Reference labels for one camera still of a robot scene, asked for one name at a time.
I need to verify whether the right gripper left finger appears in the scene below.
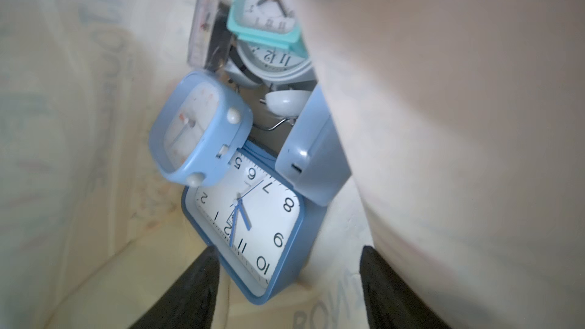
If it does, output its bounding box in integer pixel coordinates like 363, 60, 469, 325
130, 246, 220, 328

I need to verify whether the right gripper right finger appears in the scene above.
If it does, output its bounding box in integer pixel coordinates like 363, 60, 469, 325
360, 246, 449, 329

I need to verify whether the light blue square alarm clock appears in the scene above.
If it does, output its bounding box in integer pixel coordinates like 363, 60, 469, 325
149, 71, 253, 187

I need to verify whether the beige canvas tote bag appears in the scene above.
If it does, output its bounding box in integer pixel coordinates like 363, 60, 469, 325
1, 0, 584, 328

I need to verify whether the mint green square alarm clock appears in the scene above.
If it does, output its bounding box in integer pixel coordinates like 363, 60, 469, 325
227, 0, 309, 58

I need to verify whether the large blue square alarm clock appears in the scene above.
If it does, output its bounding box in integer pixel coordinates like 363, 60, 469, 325
181, 141, 326, 306

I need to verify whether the white twin bell alarm clock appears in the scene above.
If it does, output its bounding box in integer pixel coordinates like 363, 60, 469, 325
223, 40, 317, 132

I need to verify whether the clear small travel clock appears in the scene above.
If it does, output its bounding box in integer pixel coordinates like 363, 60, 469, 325
187, 0, 232, 73

